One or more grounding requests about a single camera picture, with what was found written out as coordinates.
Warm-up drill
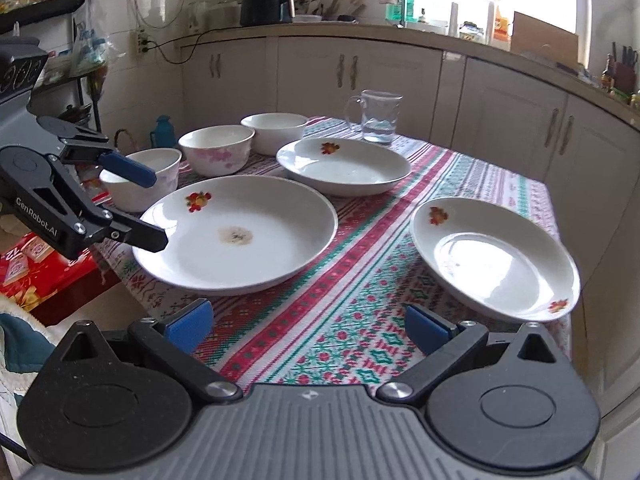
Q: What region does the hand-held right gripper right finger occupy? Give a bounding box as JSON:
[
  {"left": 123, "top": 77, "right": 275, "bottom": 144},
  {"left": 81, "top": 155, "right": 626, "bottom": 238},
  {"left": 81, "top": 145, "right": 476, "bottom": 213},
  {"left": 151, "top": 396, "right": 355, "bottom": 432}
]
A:
[{"left": 375, "top": 304, "right": 576, "bottom": 403}]

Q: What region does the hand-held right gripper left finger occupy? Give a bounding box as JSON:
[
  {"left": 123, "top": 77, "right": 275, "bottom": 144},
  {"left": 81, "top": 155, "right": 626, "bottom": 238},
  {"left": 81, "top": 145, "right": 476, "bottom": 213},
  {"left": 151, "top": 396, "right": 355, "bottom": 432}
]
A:
[{"left": 47, "top": 298, "right": 244, "bottom": 404}]

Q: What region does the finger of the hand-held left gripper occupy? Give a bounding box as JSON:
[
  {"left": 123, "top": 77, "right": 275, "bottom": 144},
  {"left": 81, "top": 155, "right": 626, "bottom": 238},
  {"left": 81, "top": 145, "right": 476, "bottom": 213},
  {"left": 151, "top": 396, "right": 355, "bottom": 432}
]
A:
[
  {"left": 35, "top": 116, "right": 158, "bottom": 189},
  {"left": 0, "top": 157, "right": 169, "bottom": 261}
]

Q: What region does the white bowl faint floral print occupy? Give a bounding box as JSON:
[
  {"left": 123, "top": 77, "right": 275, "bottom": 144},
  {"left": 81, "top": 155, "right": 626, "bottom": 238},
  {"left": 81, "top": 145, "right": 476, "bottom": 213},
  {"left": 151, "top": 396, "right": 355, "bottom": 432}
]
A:
[{"left": 99, "top": 148, "right": 183, "bottom": 213}]

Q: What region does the white bowl pink floral print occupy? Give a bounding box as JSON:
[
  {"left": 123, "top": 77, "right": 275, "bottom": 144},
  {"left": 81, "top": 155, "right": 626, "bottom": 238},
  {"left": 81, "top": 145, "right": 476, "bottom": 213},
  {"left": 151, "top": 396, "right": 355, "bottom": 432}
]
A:
[{"left": 178, "top": 124, "right": 256, "bottom": 177}]

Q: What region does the flat-rimmed white floral plate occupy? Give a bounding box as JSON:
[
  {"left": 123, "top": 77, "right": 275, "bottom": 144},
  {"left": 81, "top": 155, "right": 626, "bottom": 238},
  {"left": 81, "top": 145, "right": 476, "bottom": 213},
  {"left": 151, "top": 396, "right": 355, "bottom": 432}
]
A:
[{"left": 409, "top": 197, "right": 582, "bottom": 324}]

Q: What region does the large white floral plate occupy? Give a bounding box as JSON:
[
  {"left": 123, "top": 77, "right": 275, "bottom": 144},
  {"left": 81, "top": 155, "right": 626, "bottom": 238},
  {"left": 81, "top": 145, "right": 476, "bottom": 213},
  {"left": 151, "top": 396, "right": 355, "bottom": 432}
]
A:
[{"left": 131, "top": 175, "right": 339, "bottom": 292}]

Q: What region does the plain white bowl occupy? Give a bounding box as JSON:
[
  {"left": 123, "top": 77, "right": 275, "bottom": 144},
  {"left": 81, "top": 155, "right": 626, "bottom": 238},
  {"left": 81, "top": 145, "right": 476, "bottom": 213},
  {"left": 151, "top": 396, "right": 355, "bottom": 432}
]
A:
[{"left": 240, "top": 112, "right": 310, "bottom": 156}]

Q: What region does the deep white floral plate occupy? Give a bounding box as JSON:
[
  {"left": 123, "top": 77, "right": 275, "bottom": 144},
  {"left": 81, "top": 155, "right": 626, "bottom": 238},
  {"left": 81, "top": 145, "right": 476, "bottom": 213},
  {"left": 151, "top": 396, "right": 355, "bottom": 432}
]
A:
[{"left": 276, "top": 137, "right": 412, "bottom": 198}]

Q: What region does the blue thermos flask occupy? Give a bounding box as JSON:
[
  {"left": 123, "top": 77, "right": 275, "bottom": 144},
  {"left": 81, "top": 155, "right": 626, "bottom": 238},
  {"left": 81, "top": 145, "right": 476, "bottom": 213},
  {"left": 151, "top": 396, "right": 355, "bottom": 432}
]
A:
[{"left": 150, "top": 115, "right": 177, "bottom": 150}]

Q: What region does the patterned woven tablecloth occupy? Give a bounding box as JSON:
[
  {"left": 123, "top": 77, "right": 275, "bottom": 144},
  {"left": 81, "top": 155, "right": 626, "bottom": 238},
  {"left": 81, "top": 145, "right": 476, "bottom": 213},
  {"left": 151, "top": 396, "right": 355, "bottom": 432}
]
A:
[{"left": 95, "top": 116, "right": 573, "bottom": 401}]

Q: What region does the blue printed plastic bag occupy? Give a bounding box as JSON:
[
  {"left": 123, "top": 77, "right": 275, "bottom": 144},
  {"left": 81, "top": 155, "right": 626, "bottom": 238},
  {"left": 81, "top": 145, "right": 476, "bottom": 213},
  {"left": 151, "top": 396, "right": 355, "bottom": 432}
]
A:
[{"left": 70, "top": 0, "right": 111, "bottom": 78}]

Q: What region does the black metal shelf rack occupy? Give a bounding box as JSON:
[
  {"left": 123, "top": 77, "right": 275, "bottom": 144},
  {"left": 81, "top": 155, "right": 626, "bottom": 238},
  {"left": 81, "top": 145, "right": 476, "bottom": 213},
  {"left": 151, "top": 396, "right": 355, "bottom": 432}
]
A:
[{"left": 0, "top": 0, "right": 103, "bottom": 133}]

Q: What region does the red printed box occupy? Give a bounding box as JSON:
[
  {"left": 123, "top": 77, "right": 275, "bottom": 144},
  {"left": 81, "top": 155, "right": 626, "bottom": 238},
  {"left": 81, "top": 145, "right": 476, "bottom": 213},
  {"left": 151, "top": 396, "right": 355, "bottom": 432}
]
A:
[{"left": 0, "top": 232, "right": 116, "bottom": 311}]

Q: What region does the teal cloth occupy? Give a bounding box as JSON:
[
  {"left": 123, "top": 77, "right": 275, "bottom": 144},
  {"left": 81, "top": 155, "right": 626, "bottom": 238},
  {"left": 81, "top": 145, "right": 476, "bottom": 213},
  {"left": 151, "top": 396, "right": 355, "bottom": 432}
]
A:
[{"left": 0, "top": 312, "right": 57, "bottom": 367}]

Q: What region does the white kitchen appliance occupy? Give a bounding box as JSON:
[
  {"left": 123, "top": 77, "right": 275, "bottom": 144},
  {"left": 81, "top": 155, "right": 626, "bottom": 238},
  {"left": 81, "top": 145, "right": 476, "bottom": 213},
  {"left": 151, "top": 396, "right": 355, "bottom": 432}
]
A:
[{"left": 187, "top": 0, "right": 243, "bottom": 33}]

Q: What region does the clear glass mug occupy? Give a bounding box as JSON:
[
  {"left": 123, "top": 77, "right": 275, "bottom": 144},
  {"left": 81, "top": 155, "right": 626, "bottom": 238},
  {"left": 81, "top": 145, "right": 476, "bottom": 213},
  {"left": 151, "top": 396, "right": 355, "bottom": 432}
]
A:
[{"left": 344, "top": 89, "right": 404, "bottom": 147}]

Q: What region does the utensil holder with utensils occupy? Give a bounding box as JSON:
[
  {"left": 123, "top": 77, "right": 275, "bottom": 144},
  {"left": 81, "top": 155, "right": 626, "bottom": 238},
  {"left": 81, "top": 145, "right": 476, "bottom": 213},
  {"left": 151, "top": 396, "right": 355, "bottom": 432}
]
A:
[{"left": 300, "top": 0, "right": 366, "bottom": 20}]

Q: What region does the kitchen countertop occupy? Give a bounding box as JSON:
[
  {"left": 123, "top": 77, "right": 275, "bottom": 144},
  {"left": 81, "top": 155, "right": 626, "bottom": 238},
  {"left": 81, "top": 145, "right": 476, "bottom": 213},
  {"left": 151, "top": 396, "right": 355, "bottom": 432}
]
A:
[{"left": 180, "top": 19, "right": 640, "bottom": 126}]

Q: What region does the orange and white carton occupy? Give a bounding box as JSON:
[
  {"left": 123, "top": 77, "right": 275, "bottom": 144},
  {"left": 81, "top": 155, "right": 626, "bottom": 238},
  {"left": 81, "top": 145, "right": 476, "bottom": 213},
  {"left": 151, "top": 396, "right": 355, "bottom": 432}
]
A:
[{"left": 492, "top": 0, "right": 513, "bottom": 51}]

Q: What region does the brown cardboard box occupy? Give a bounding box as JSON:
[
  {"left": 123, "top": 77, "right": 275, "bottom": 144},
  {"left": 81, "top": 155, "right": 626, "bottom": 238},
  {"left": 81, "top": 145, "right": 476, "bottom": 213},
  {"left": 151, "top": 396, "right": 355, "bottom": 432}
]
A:
[{"left": 510, "top": 11, "right": 593, "bottom": 68}]

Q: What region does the green dish soap bottle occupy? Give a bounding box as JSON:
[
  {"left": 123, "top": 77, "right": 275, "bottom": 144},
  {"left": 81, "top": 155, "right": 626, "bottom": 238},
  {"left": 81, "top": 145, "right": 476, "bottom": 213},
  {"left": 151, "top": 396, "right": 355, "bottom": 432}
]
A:
[{"left": 387, "top": 0, "right": 418, "bottom": 23}]

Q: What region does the knife block with knives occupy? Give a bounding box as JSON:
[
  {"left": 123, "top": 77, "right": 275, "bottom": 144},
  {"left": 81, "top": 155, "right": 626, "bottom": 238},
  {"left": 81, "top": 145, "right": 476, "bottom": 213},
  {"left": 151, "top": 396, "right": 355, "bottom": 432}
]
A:
[{"left": 602, "top": 45, "right": 640, "bottom": 93}]

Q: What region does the black power cable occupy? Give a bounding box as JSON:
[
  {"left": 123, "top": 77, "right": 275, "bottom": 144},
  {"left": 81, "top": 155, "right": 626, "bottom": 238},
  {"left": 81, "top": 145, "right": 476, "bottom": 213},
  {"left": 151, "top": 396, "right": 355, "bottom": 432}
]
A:
[{"left": 145, "top": 4, "right": 243, "bottom": 66}]

